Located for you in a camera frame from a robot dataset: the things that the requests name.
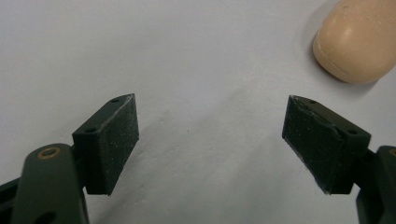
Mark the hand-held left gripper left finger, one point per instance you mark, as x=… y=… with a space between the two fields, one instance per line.
x=107 y=146

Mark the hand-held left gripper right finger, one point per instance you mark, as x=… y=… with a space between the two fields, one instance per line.
x=317 y=143

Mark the beige toy potato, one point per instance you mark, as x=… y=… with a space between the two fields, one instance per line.
x=358 y=40

